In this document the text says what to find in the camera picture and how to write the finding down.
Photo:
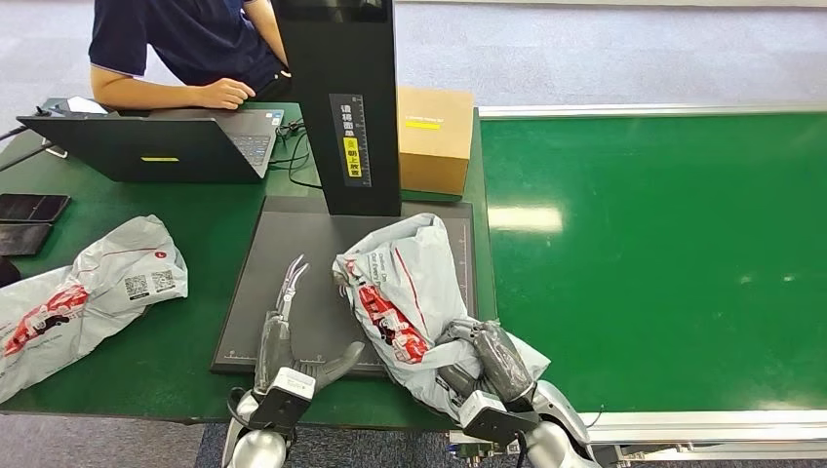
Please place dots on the grey mailer package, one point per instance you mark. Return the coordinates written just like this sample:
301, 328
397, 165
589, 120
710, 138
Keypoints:
407, 278
97, 291

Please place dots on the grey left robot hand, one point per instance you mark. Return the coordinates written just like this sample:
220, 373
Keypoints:
274, 349

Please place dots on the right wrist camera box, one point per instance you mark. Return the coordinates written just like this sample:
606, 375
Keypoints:
497, 423

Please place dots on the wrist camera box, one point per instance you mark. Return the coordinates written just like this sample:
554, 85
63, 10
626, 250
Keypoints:
281, 407
497, 423

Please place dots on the brown cardboard box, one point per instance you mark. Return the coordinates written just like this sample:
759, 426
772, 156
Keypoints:
434, 148

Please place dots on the black laptop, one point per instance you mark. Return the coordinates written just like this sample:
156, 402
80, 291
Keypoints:
161, 148

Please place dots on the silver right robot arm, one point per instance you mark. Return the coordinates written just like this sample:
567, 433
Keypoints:
555, 446

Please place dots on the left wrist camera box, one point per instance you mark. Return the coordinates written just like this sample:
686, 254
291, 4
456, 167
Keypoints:
281, 407

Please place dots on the person's right hand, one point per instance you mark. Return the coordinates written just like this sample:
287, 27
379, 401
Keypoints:
223, 93

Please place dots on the white paper sheet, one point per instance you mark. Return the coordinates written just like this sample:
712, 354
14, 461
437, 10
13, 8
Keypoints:
87, 105

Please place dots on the small usb dongle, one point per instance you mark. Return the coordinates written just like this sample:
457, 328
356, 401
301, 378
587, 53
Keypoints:
55, 151

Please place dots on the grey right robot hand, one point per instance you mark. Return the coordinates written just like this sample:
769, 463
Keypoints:
504, 365

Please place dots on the aluminium conveyor frame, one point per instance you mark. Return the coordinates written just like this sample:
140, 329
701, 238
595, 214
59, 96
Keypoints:
678, 429

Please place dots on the small black object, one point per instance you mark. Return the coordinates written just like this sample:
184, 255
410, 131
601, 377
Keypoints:
6, 274

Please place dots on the person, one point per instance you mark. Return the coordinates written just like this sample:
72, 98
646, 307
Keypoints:
181, 39

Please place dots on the person's right forearm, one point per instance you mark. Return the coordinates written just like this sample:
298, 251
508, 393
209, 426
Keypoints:
142, 97

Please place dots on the person's left forearm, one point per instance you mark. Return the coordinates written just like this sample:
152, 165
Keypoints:
268, 29

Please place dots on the grey mailer package, flat flap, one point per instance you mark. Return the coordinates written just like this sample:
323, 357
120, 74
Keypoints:
97, 291

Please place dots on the black smartphone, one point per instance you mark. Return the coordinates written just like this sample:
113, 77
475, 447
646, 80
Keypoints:
32, 208
22, 239

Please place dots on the black scanner column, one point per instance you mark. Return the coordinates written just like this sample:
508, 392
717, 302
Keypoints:
310, 97

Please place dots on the green conveyor belt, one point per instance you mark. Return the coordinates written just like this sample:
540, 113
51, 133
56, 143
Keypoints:
646, 161

